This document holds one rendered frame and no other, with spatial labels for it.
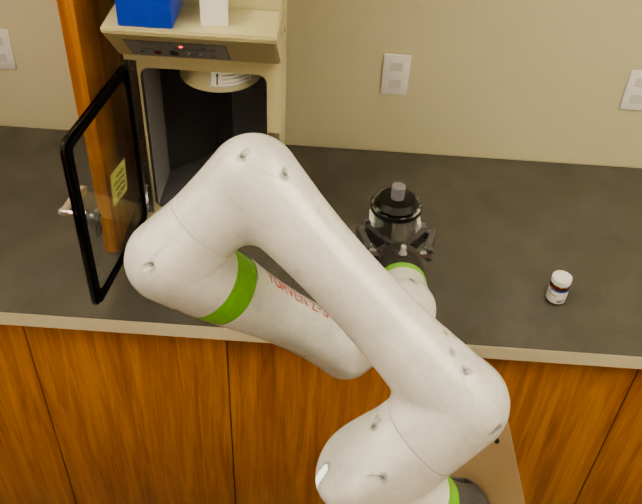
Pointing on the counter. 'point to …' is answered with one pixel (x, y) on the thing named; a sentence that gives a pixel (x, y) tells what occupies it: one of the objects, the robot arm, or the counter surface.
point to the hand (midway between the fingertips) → (394, 221)
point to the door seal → (78, 180)
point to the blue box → (148, 13)
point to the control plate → (178, 49)
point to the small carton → (214, 12)
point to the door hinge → (140, 132)
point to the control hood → (272, 25)
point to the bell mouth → (217, 82)
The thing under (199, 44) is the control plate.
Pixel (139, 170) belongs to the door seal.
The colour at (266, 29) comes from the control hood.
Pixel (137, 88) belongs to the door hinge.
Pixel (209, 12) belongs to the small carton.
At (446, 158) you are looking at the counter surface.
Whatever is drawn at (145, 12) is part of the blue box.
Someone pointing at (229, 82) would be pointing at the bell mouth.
